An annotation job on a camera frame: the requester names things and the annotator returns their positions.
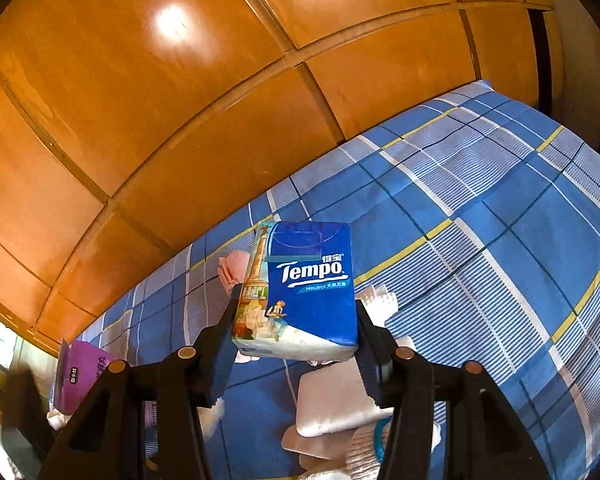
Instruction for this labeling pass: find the purple carton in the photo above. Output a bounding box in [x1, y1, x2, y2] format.
[54, 338, 158, 428]

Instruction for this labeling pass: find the pink cloth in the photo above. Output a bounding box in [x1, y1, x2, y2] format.
[217, 251, 251, 296]

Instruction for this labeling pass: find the wooden wardrobe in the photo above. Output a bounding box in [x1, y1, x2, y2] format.
[0, 0, 566, 356]

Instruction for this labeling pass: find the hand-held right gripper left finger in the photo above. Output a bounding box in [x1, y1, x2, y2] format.
[37, 285, 246, 480]

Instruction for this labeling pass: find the blue plaid bedsheet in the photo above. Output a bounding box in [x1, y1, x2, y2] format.
[75, 79, 600, 480]

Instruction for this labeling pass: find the blue tissue pack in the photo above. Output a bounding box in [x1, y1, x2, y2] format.
[231, 220, 359, 362]

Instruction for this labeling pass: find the white pad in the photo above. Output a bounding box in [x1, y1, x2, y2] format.
[297, 357, 396, 436]

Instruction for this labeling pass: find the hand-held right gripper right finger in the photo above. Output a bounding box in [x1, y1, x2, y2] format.
[355, 299, 551, 480]

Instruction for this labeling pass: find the white roll with teal band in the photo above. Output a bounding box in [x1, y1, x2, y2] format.
[347, 417, 441, 480]

